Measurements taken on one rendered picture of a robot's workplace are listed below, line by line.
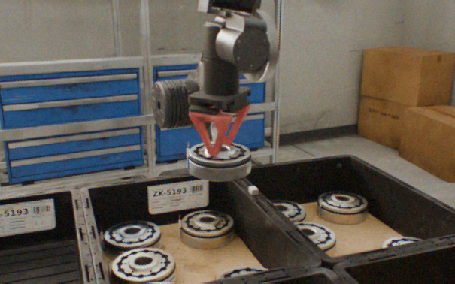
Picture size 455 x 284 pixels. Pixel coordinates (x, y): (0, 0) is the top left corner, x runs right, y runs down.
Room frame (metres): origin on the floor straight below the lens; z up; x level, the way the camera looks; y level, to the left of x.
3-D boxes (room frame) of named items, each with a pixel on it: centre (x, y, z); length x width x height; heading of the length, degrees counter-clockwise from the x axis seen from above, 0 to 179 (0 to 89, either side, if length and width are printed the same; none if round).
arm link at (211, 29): (0.76, 0.00, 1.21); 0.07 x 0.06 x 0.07; 24
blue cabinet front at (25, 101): (2.54, 0.78, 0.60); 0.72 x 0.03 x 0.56; 115
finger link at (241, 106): (0.78, 0.00, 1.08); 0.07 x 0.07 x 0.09; 64
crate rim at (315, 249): (0.83, -0.22, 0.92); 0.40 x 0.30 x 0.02; 19
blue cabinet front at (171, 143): (2.88, 0.06, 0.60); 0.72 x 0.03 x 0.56; 115
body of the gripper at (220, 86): (0.76, 0.00, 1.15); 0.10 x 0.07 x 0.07; 154
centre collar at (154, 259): (0.71, 0.13, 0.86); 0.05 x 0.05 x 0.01
